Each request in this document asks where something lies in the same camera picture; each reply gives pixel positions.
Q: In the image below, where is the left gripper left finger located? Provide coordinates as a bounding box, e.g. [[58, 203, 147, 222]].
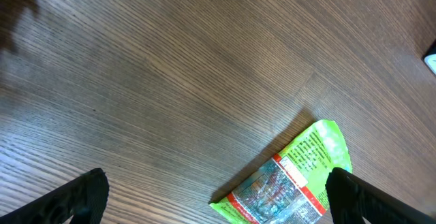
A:
[[1, 168, 109, 224]]

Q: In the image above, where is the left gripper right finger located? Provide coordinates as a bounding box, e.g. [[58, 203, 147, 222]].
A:
[[326, 167, 435, 224]]

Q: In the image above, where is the green snack bag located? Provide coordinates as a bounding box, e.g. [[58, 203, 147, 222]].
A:
[[210, 120, 352, 223]]

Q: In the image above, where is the white barcode scanner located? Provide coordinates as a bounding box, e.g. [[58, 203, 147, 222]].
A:
[[423, 41, 436, 74]]

